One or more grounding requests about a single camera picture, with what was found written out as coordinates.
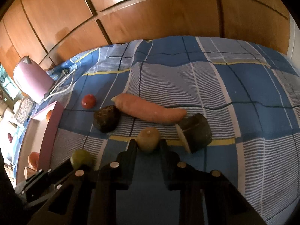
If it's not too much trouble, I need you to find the large orange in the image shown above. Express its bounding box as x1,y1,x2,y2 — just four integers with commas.
27,152,39,171

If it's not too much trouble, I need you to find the green apple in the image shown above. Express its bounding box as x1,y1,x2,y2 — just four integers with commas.
70,149,93,170

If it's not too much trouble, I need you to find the small tangerine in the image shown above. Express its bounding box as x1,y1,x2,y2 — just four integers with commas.
45,110,53,121

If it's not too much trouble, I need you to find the dark brown mangosteen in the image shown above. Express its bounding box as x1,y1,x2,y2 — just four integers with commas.
93,105,122,134

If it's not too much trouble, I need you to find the small red tomato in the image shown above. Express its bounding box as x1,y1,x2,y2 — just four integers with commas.
81,94,97,109

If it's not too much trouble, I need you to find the small yellow-green fruit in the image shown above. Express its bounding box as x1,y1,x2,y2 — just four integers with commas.
136,127,160,152

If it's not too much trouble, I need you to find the orange carrot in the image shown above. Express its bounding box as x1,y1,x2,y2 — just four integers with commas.
111,93,187,124

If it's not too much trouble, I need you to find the pink white shallow tray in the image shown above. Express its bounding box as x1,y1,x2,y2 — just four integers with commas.
16,101,64,184

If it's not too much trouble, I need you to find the red object on floor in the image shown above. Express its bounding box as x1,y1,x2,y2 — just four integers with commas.
7,133,13,143

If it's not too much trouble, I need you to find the silver ornate tissue box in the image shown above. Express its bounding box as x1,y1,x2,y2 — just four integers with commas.
14,97,36,125

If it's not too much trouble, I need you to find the pink electric kettle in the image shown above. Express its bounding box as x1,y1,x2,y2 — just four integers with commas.
13,55,55,104

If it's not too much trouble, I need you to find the blue plaid tablecloth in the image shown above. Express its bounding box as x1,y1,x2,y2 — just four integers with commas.
11,35,300,225

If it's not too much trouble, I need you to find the white kettle power cord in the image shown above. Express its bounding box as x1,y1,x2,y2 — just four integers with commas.
43,67,77,101

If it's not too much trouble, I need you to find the wooden wall cabinet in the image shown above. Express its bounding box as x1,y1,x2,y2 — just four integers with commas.
1,0,291,76

